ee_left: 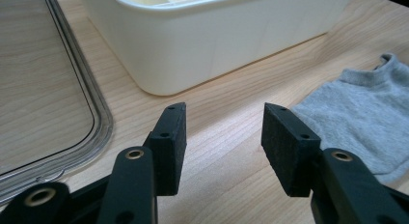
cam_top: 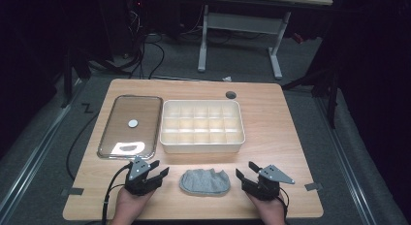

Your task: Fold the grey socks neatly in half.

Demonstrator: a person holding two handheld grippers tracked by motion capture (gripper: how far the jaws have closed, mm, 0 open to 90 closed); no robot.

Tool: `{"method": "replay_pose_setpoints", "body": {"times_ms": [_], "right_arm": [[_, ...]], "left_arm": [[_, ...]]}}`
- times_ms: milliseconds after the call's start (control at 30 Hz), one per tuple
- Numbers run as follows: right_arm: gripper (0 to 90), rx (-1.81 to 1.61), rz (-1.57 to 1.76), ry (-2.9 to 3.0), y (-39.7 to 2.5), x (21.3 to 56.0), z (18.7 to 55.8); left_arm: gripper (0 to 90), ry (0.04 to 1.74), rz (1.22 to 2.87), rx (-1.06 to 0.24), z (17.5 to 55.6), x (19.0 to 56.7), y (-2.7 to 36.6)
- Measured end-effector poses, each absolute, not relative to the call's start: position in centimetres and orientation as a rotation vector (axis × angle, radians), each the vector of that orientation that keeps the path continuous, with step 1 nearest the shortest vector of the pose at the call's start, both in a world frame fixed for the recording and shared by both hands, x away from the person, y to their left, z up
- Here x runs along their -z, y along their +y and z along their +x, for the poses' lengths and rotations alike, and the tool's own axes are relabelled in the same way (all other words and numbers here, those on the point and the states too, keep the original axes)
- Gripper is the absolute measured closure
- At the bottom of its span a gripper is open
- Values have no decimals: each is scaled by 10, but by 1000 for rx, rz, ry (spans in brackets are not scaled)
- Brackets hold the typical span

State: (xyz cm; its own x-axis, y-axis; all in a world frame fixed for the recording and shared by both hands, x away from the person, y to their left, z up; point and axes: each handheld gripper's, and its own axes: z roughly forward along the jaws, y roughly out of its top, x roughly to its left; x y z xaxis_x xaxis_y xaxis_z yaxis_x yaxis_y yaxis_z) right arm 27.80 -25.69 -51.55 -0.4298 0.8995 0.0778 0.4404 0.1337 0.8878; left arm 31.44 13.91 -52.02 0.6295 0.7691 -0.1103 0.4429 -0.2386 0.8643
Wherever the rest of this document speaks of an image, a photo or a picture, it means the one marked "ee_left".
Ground grey sock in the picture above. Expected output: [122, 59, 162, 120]
[290, 52, 409, 183]

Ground white divided storage box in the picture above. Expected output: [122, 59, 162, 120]
[77, 0, 355, 97]

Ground transparent plastic lid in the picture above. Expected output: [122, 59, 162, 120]
[0, 0, 114, 206]

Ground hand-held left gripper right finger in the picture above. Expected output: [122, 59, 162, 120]
[260, 102, 322, 198]

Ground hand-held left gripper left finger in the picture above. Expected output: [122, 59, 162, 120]
[143, 101, 188, 197]

